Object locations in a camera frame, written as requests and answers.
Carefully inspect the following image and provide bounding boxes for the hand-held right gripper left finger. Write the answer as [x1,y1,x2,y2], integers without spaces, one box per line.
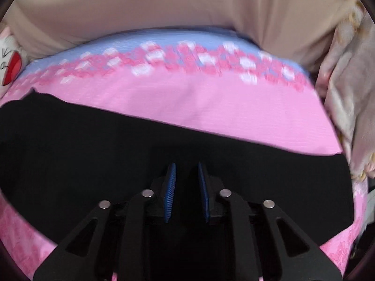
[33,162,177,281]

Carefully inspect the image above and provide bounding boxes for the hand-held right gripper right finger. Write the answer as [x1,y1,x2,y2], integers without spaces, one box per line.
[198,162,343,281]

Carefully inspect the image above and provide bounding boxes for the black pants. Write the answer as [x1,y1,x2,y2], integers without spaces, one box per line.
[0,91,356,281]

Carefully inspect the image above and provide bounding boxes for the pink floral bedsheet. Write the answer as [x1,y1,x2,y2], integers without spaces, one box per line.
[0,28,370,281]

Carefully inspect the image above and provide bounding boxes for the cream floral curtain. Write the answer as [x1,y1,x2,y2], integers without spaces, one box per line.
[318,0,375,182]

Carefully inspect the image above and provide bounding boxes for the beige hanging cloth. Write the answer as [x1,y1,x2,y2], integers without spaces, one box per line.
[4,0,367,74]

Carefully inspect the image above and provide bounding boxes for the white cat face pillow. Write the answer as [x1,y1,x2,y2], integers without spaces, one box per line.
[0,26,30,88]

